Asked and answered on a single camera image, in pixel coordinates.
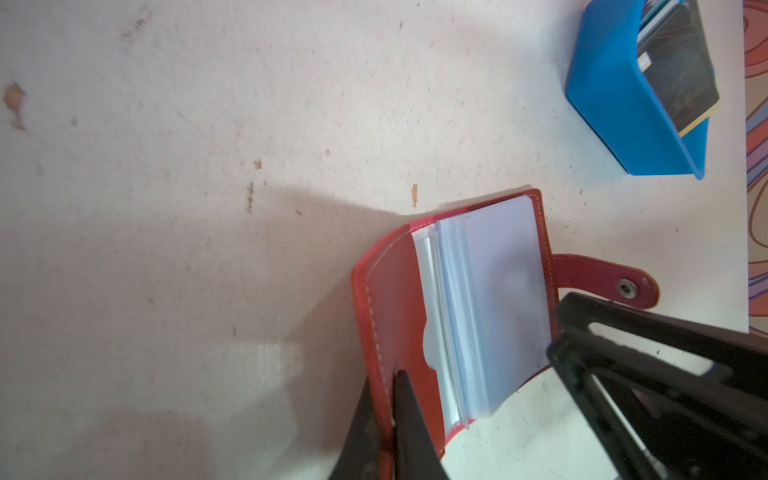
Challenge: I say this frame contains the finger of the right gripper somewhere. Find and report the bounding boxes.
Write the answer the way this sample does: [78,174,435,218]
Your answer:
[547,293,767,479]

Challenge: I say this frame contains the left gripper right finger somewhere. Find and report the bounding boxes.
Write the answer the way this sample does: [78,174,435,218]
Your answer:
[393,370,449,480]

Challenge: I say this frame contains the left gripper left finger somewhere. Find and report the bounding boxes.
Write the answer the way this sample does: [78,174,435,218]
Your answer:
[329,380,394,480]

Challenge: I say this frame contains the red leather card holder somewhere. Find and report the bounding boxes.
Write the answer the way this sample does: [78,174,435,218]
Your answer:
[351,189,660,479]

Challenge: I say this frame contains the blue plastic card tray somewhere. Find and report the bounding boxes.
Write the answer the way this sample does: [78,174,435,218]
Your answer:
[565,0,708,180]

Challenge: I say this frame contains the dark credit card stack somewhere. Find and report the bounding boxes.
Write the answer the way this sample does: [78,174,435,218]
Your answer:
[637,1,720,137]

